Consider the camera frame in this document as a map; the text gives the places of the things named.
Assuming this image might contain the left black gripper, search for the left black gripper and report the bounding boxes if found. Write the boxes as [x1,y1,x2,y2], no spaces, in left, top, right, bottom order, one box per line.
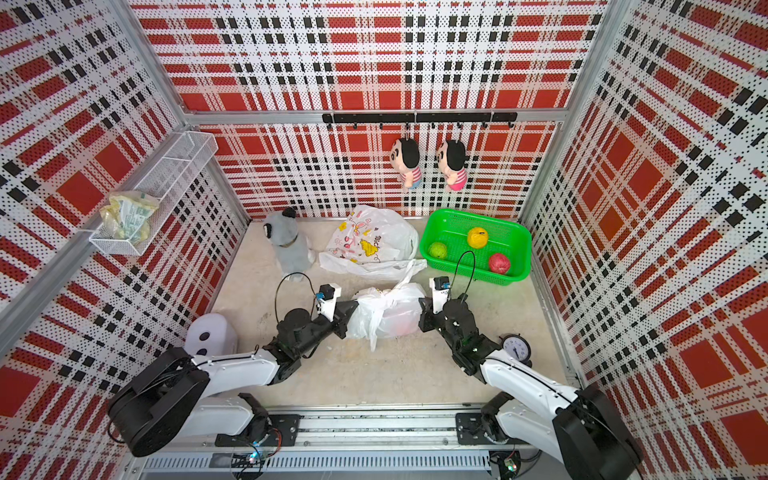
[295,298,359,357]

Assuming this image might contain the plain white plastic bag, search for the plain white plastic bag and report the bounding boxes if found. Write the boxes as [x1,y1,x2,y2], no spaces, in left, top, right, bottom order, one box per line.
[347,260,427,351]

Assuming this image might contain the printed white plastic bag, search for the printed white plastic bag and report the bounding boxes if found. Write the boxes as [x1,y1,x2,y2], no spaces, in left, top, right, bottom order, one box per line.
[319,205,427,282]

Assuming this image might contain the green apple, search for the green apple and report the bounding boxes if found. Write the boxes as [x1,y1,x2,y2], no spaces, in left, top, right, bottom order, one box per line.
[428,241,448,260]

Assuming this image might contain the red apple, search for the red apple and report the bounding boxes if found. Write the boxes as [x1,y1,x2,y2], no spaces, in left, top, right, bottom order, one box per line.
[488,253,511,275]

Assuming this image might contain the yellow apple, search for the yellow apple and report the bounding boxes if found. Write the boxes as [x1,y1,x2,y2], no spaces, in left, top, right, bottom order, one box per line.
[467,227,489,249]

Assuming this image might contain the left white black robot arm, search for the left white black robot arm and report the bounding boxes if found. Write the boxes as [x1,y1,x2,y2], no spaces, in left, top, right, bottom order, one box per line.
[107,300,358,457]

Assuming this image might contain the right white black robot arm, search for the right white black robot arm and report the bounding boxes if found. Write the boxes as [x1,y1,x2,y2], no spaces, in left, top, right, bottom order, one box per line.
[419,294,643,479]

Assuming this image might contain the grey plush dog toy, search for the grey plush dog toy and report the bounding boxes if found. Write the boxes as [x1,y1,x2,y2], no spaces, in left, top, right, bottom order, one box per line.
[263,207,316,282]

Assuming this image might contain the small black alarm clock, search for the small black alarm clock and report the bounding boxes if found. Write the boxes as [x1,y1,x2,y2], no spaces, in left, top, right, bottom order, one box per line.
[501,334,532,367]

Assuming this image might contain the green plastic basket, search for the green plastic basket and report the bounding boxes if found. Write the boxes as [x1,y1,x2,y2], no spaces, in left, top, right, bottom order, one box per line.
[420,209,532,285]

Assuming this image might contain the lavender plastic container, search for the lavender plastic container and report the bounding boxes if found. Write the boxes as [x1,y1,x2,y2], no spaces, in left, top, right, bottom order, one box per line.
[183,313,238,356]

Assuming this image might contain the pink-dressed hanging doll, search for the pink-dressed hanging doll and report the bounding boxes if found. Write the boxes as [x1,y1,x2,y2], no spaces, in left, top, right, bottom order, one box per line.
[437,140,468,192]

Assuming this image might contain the blue-dressed hanging doll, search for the blue-dressed hanging doll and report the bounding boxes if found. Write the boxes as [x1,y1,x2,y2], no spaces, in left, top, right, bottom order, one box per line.
[390,138,422,190]

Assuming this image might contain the left circuit board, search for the left circuit board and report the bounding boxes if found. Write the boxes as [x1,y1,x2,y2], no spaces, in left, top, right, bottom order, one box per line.
[230,453,264,471]

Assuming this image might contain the yellow-green snack packet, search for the yellow-green snack packet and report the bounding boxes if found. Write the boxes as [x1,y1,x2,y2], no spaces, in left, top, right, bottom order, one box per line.
[99,190,160,244]

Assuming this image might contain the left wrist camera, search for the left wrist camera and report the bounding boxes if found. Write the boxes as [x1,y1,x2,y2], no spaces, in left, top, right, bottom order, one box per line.
[315,283,342,322]

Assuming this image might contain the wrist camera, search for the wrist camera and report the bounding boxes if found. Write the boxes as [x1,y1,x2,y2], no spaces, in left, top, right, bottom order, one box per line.
[315,283,342,322]
[429,276,451,314]

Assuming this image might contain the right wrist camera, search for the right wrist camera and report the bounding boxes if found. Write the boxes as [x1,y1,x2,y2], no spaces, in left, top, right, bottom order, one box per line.
[429,276,451,314]

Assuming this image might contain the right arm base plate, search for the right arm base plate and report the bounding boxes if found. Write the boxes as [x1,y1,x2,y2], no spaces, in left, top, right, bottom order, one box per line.
[455,412,510,446]

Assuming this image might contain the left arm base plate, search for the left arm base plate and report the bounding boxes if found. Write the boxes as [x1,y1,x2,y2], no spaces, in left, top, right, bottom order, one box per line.
[214,414,302,448]

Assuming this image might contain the black hook rail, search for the black hook rail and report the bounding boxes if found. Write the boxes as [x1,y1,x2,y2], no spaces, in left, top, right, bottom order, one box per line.
[321,112,519,128]

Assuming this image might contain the white wire wall basket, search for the white wire wall basket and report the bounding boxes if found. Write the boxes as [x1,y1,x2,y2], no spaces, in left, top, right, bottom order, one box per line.
[89,131,218,256]

